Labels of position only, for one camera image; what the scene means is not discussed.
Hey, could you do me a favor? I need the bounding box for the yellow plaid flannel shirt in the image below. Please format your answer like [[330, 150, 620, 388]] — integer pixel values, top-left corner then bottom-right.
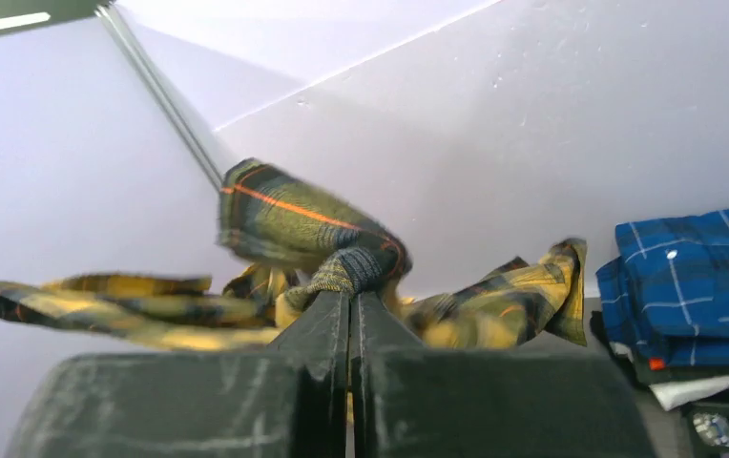
[[0, 158, 587, 351]]

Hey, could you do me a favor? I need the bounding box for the black folded garment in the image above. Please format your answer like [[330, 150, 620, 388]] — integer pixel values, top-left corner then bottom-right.
[[589, 311, 658, 390]]

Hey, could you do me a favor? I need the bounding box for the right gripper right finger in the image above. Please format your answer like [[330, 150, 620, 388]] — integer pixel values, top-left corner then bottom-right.
[[350, 293, 656, 457]]

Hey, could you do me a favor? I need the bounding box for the blue plaid folded shirt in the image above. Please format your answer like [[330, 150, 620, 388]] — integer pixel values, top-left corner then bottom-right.
[[596, 209, 729, 368]]

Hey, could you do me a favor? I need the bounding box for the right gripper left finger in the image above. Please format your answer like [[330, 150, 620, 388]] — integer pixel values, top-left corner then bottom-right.
[[7, 292, 349, 457]]

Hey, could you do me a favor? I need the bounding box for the black foam-lined carrying case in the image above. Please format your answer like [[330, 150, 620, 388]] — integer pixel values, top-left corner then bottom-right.
[[680, 402, 729, 457]]

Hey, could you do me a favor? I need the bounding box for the white folded garment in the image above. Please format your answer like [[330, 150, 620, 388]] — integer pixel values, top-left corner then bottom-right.
[[611, 343, 729, 411]]

